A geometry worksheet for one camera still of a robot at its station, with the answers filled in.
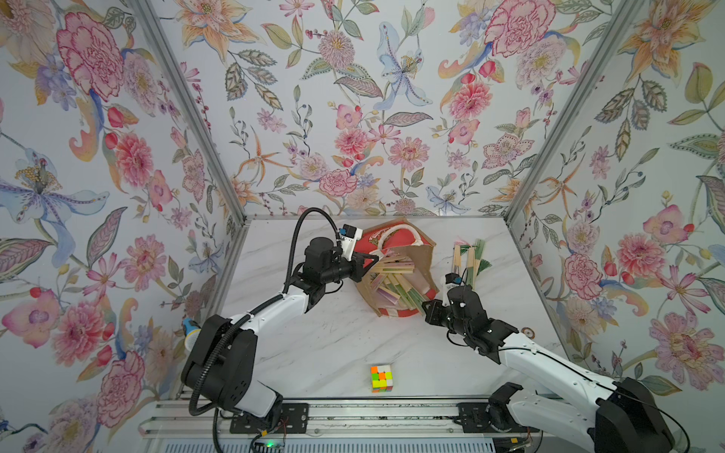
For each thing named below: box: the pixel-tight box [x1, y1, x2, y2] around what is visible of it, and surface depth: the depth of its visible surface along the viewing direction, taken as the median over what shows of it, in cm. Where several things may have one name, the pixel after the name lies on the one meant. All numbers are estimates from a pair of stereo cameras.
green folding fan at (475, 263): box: [466, 238, 492, 291], surface depth 109 cm
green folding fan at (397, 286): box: [381, 272, 428, 317], surface depth 94 cm
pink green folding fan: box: [379, 256, 416, 274], surface depth 100 cm
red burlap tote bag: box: [357, 217, 439, 319], surface depth 93 cm
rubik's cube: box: [370, 364, 394, 394], surface depth 78 cm
